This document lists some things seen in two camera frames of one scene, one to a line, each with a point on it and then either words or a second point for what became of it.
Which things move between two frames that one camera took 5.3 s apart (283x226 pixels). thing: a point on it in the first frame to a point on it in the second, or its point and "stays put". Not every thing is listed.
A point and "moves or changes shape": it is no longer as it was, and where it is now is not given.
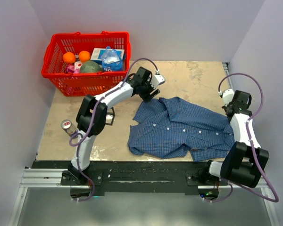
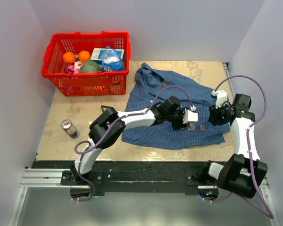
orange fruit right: [84, 56] stays put
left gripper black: [147, 96] to [180, 125]
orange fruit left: [69, 57] stays put
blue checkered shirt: [170, 127] moves or changes shape
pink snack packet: [74, 68] stays put
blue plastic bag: [112, 60] stays put
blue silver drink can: [67, 125] stays put
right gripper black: [228, 105] to [213, 118]
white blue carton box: [96, 54] stays put
